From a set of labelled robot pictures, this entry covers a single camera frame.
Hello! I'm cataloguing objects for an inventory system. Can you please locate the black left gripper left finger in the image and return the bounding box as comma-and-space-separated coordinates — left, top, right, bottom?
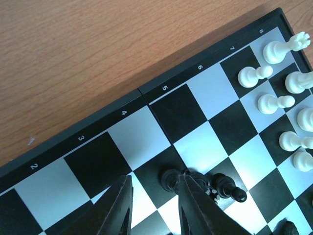
66, 175, 134, 235

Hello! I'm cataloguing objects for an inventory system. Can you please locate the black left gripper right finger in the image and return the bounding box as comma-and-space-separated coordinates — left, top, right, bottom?
178, 174, 250, 235

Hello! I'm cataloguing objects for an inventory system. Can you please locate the black pawn chess piece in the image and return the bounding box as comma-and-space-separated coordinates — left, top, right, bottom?
211, 173, 247, 203

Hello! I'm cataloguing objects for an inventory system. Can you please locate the black and white chessboard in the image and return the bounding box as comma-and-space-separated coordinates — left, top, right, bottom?
0, 9, 313, 235

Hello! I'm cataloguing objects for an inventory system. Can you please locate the black rook chess piece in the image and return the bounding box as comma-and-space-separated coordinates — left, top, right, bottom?
161, 169, 180, 194

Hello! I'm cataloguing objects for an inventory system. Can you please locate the black pile of chess pieces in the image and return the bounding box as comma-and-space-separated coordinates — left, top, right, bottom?
273, 219, 299, 235

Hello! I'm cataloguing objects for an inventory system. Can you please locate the white pawn near rook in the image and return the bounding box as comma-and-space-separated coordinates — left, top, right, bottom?
238, 65, 273, 88

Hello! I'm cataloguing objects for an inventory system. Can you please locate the white knight far side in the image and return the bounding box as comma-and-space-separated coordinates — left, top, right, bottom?
285, 71, 313, 94

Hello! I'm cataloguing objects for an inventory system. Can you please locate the white rook far corner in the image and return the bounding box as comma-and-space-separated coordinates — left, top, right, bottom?
263, 31, 311, 64

